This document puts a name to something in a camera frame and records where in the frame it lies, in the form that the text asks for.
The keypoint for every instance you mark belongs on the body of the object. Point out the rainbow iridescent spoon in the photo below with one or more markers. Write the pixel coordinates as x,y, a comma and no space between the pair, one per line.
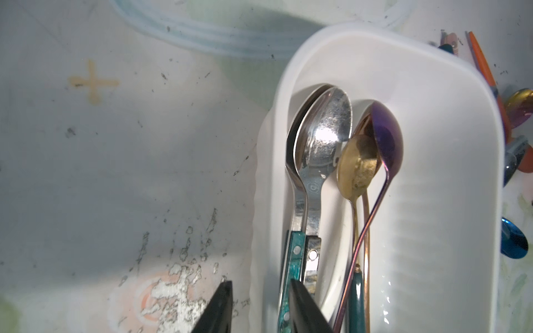
517,106

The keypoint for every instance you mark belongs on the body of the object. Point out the orange spoon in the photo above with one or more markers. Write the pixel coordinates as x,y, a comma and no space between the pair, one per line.
484,68

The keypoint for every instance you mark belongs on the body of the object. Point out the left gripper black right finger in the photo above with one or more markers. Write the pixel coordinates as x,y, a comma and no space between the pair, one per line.
305,316

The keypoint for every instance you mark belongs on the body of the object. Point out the silver spoon grey marbled handle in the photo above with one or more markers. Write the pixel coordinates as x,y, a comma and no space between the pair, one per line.
324,130

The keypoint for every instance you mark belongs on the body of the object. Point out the small purple iridescent spoon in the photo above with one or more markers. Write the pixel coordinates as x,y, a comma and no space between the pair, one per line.
389,143

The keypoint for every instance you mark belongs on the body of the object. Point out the white plastic storage box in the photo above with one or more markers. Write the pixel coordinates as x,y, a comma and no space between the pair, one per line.
435,242

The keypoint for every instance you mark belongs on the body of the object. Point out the silver spoon green marbled handle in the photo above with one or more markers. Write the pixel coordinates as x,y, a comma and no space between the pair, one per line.
295,241

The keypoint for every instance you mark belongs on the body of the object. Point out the silver spoon pink handle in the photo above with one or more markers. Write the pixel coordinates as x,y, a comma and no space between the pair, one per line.
449,43

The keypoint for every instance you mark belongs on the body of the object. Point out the gold spoon dark green handle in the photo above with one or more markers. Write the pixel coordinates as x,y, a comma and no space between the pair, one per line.
356,169

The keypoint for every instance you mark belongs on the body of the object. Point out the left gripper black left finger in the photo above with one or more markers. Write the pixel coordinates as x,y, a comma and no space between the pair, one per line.
217,316

